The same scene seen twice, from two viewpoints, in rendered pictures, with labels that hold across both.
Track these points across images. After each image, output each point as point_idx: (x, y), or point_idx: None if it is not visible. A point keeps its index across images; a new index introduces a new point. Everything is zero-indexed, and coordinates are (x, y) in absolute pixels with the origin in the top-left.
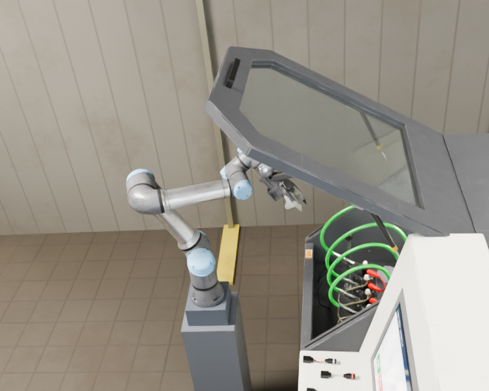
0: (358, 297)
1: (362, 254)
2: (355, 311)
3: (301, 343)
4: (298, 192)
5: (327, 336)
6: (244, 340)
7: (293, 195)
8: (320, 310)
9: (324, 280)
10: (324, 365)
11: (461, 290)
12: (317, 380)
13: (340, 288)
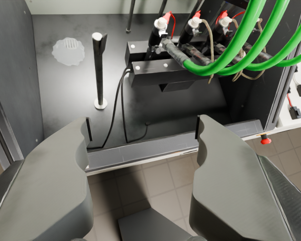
0: (176, 62)
1: (34, 82)
2: (249, 46)
3: (260, 131)
4: (76, 162)
5: (287, 84)
6: (132, 240)
7: (231, 180)
8: (155, 133)
9: (125, 126)
10: (290, 94)
11: None
12: None
13: (106, 114)
